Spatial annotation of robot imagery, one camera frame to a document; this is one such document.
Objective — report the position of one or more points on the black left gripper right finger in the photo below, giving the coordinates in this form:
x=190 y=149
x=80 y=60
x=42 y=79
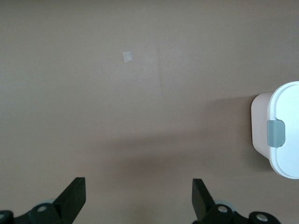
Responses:
x=201 y=200

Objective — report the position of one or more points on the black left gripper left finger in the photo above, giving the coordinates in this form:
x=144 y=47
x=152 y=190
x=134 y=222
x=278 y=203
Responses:
x=65 y=200

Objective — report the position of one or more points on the grey lid clip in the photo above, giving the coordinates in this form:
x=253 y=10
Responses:
x=275 y=133

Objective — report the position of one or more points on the white plastic box lid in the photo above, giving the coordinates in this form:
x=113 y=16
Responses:
x=289 y=105

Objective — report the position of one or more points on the pink plastic storage box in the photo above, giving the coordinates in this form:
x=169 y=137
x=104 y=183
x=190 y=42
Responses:
x=259 y=121

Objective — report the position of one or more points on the small clear tape piece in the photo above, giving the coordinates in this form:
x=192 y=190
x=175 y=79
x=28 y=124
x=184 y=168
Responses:
x=127 y=56

